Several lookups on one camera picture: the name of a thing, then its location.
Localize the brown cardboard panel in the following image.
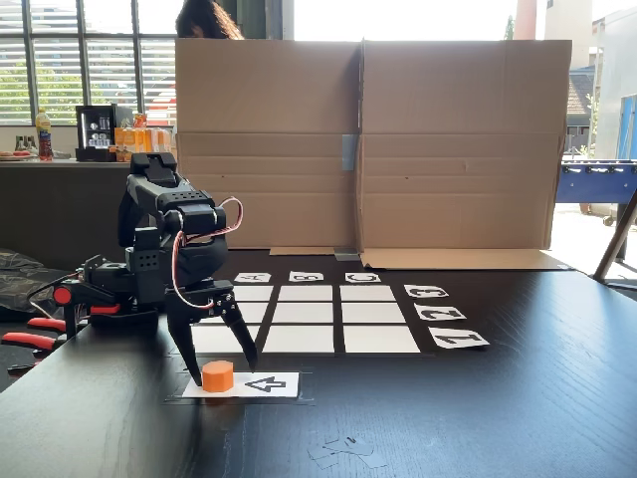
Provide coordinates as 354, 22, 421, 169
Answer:
173, 38, 363, 257
358, 38, 573, 272

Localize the window with blinds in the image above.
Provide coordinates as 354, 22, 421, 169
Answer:
0, 0, 186, 126

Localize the yellow red drink bottle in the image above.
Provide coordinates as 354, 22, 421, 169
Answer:
34, 108, 55, 162

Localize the white arrow paper sheet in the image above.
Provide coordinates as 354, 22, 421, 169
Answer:
181, 371, 301, 399

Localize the white nine-square grid sheet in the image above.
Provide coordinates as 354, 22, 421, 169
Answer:
191, 284, 423, 356

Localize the person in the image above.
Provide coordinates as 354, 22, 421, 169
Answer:
174, 0, 246, 41

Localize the red white servo cable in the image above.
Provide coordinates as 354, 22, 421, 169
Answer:
170, 196, 245, 309

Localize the blue foosball table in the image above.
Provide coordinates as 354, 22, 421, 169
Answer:
555, 157, 637, 228

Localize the black glass-door mini fridge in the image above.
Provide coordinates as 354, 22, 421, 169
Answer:
74, 104, 121, 163

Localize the paper label number 3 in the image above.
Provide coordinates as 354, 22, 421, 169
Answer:
403, 284, 450, 299

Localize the red black bar clamp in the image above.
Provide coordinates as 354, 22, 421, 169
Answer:
0, 284, 121, 375

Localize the round orange token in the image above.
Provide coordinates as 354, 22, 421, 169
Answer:
201, 360, 235, 394

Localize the paper label number 2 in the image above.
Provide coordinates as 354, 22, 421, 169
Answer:
413, 305, 468, 323

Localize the orange carton pack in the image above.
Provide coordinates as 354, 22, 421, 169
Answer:
147, 126, 176, 161
109, 113, 149, 163

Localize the slanted wooden leg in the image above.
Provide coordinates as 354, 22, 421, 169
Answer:
592, 191, 637, 290

